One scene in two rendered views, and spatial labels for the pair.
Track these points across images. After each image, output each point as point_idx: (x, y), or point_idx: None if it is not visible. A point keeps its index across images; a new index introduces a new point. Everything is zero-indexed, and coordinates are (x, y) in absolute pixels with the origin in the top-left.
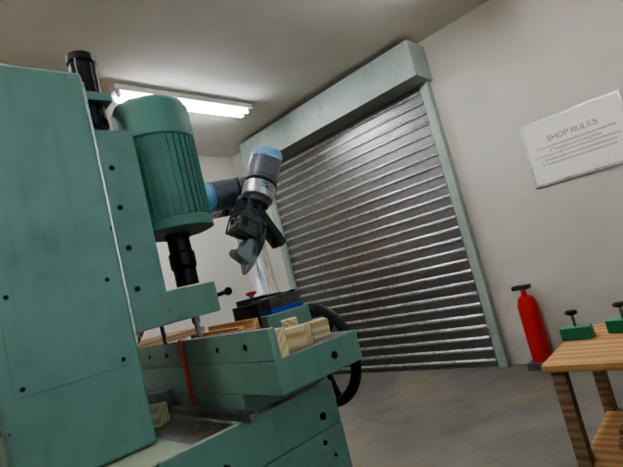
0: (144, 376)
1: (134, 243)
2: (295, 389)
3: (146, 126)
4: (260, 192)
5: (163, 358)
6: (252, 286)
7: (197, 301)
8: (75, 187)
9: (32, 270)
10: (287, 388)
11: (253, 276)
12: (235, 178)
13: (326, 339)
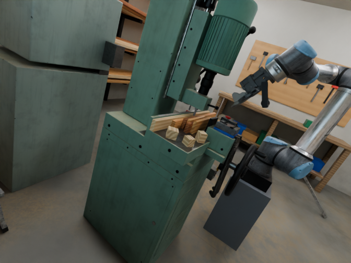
0: None
1: (182, 64)
2: (147, 143)
3: (217, 11)
4: (268, 70)
5: None
6: (305, 131)
7: (196, 101)
8: (168, 33)
9: (146, 57)
10: (145, 140)
11: (310, 127)
12: None
13: (173, 143)
